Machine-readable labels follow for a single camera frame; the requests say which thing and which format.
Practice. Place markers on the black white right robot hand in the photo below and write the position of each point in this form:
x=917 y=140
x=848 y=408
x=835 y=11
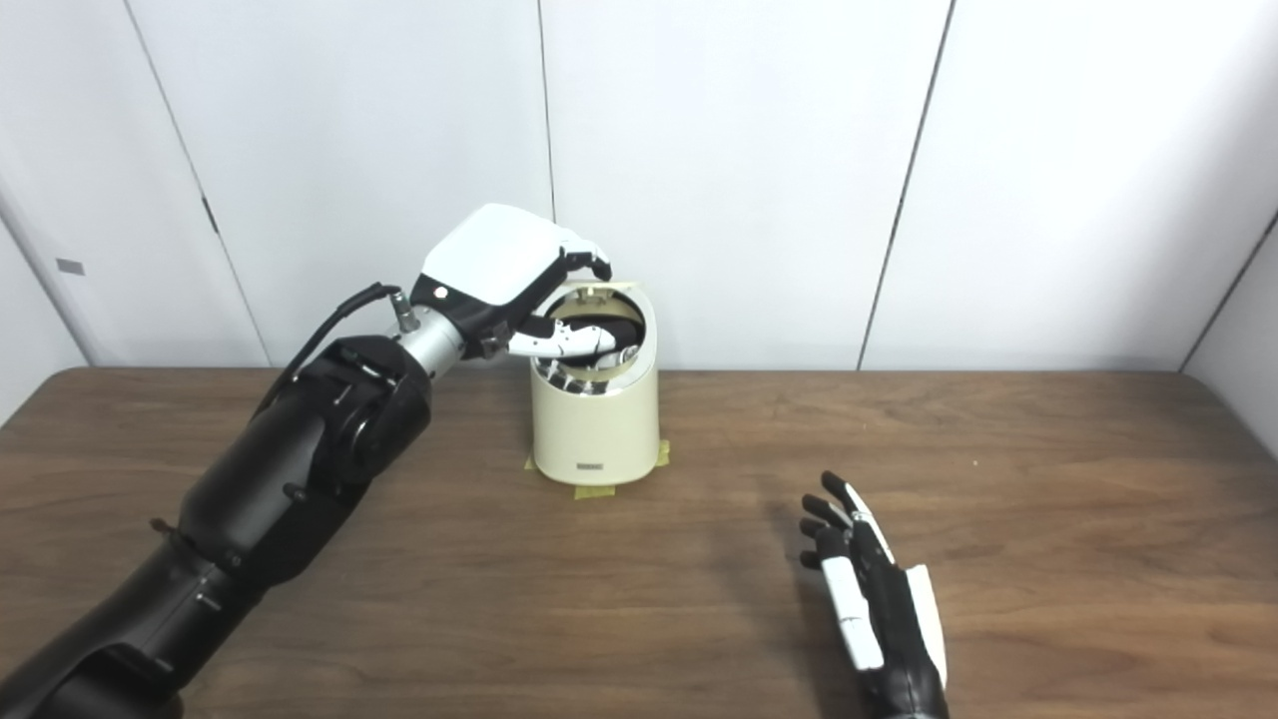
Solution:
x=889 y=619

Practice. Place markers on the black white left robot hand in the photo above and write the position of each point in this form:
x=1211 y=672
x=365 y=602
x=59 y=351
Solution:
x=489 y=260

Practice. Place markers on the cream-colored round bin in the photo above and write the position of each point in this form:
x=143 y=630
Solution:
x=594 y=429

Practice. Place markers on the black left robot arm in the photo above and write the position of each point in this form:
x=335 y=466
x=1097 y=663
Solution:
x=270 y=479

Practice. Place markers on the black wall panel hinge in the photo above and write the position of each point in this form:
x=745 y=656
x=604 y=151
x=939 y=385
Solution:
x=209 y=214

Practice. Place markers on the small gray wall label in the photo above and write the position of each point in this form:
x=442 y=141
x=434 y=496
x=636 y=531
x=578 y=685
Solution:
x=70 y=267

